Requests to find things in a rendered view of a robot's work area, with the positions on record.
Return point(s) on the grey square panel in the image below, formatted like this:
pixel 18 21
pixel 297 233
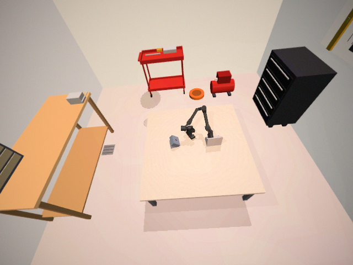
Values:
pixel 174 141

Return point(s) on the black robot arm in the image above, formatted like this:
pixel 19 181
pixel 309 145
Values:
pixel 207 127

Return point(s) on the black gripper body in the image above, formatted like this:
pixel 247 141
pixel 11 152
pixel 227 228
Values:
pixel 190 134

